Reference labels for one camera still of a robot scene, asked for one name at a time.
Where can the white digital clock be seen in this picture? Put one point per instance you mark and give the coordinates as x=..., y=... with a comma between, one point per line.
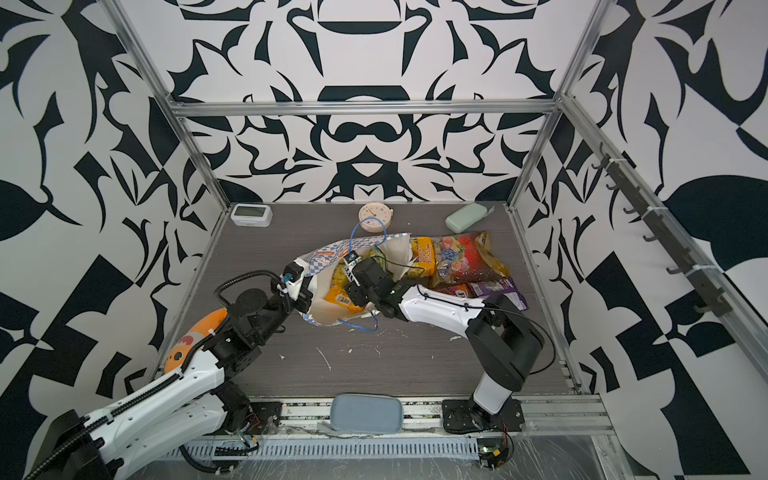
x=251, y=215

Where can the mint green case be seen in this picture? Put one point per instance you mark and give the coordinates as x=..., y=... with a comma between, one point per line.
x=466, y=216

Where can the orange plush toy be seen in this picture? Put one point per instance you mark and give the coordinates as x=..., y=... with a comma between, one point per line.
x=197, y=333

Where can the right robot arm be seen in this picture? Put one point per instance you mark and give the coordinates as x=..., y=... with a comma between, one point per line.
x=506, y=343

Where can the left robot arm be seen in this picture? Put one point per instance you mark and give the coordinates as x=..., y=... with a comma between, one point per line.
x=195, y=398

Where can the orange snack pack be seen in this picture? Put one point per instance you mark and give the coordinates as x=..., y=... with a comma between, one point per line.
x=464, y=290

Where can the grey-blue pouch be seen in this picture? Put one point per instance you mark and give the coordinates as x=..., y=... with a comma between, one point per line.
x=366, y=414

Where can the yellow mango candy bag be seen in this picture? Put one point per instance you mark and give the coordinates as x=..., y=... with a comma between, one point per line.
x=422, y=263

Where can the purple snack pack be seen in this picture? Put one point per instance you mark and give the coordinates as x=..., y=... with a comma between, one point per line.
x=503, y=286

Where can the wall hook rack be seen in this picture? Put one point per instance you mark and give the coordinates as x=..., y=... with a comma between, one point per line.
x=668, y=233

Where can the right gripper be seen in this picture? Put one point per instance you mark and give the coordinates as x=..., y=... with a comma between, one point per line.
x=355, y=292

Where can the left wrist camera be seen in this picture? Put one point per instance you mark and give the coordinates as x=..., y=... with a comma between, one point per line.
x=299, y=285

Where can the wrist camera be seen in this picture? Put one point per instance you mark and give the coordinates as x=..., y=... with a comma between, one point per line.
x=349, y=261
x=299, y=285

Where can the red fruit snack bag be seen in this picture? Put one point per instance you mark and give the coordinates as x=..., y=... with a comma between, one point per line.
x=465, y=258

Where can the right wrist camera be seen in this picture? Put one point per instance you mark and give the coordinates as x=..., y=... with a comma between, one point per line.
x=349, y=261

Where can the blue checkered paper bag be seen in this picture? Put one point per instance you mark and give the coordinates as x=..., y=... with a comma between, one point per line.
x=330, y=277

